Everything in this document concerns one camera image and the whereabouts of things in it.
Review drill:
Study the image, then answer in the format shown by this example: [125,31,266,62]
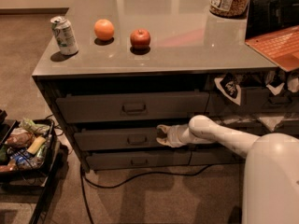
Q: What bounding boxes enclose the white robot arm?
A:
[158,115,299,224]

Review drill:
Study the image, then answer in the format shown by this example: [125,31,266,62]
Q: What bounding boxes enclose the yellow sponge in bin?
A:
[27,136,46,155]

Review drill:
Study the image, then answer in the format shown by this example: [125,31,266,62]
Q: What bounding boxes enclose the white green soda can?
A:
[50,16,78,56]

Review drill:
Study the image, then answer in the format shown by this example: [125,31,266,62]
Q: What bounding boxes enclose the black bin of groceries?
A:
[0,119,56,184]

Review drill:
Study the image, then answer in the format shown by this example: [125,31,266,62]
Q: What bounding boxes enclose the green bag in bin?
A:
[19,119,50,135]

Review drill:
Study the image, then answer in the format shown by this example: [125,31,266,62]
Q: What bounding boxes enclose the orange laptop keyboard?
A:
[245,25,299,72]

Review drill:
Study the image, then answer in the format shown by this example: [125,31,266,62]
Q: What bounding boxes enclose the orange fruit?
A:
[94,19,114,41]

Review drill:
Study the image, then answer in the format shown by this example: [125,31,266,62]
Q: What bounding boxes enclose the black white snack bag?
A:
[214,73,241,105]

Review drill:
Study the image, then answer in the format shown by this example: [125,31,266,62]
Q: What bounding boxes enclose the brown snack bag in bin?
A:
[5,132,35,148]

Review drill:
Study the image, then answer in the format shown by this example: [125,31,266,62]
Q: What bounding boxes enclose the large jar of nuts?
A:
[210,0,249,18]

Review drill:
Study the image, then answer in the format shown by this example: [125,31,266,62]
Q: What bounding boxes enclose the grey drawer cabinet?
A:
[32,0,299,174]

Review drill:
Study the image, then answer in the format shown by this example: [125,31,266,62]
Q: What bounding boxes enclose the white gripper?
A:
[156,124,189,147]

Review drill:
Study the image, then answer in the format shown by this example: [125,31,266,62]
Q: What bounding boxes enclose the red apple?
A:
[130,29,150,49]

